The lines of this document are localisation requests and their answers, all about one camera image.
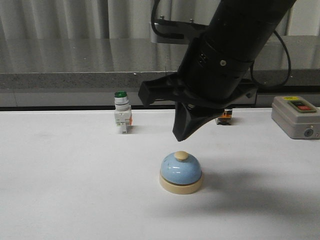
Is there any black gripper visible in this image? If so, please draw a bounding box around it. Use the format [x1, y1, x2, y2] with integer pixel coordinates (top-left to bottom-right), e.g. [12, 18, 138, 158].
[138, 32, 258, 142]

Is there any blue and cream desk bell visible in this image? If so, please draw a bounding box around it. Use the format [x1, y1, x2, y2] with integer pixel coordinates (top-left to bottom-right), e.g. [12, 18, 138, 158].
[159, 150, 204, 195]

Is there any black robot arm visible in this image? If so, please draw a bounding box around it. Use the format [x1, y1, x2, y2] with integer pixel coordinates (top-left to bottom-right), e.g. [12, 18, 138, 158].
[138, 0, 294, 141]

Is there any grey stone counter ledge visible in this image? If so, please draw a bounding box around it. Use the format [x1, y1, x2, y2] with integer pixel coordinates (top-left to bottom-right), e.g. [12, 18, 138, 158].
[0, 36, 320, 109]

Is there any white pleated curtain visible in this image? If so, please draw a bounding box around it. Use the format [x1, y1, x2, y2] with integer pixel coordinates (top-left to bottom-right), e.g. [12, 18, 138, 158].
[0, 0, 320, 40]

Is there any black selector switch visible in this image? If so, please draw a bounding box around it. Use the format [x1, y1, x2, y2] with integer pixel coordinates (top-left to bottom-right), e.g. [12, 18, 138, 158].
[215, 108, 233, 126]

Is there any green pushbutton switch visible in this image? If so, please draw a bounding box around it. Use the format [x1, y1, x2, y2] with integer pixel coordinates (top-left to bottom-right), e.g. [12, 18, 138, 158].
[114, 91, 133, 134]

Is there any black camera cable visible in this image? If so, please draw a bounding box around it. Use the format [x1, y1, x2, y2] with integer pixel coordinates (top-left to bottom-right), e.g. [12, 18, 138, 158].
[151, 0, 292, 88]

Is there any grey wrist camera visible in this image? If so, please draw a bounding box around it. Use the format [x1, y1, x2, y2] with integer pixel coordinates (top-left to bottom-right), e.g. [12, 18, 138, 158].
[150, 16, 208, 45]

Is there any grey start stop switch box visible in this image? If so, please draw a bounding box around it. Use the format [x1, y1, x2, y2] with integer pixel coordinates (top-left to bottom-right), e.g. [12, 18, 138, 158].
[271, 96, 320, 140]

